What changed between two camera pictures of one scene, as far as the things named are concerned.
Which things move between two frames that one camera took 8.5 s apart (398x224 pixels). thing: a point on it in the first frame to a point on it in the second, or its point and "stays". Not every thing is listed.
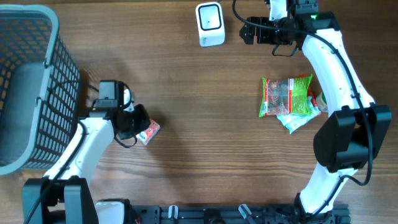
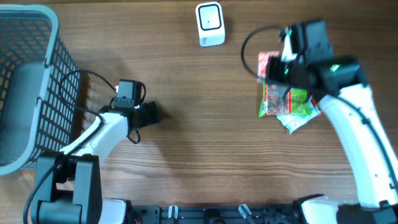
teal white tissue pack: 293,121 stays
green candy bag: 283,96 stays
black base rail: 179,214 stays
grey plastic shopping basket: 40,89 stays
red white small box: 147,135 to 263,58
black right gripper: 262,37 to 273,64
